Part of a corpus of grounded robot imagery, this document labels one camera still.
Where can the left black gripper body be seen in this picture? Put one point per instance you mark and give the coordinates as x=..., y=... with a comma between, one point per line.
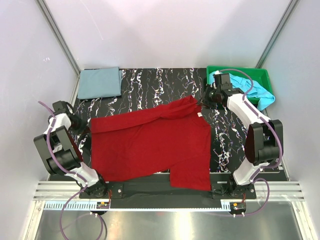
x=79, y=126

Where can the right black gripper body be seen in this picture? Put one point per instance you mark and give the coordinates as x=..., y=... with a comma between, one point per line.
x=210, y=97

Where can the red t shirt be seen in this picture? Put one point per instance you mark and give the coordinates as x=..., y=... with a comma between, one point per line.
x=173, y=137

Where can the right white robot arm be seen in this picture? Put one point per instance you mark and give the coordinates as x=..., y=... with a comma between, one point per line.
x=263, y=147

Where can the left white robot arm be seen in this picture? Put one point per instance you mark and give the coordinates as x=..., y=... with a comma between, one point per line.
x=60, y=154

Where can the crumpled cyan t shirt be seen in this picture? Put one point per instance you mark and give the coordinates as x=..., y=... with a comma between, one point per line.
x=260, y=90

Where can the folded grey-blue t shirt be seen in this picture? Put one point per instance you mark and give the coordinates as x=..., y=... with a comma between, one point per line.
x=100, y=83

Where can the green plastic bin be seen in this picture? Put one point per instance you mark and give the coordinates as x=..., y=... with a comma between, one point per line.
x=260, y=77

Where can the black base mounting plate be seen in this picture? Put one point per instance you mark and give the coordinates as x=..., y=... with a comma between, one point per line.
x=155, y=193

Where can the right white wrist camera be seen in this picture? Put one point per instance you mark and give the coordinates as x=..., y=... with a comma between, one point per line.
x=217, y=79

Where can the aluminium rail frame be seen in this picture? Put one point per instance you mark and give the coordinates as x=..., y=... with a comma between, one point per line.
x=56, y=193

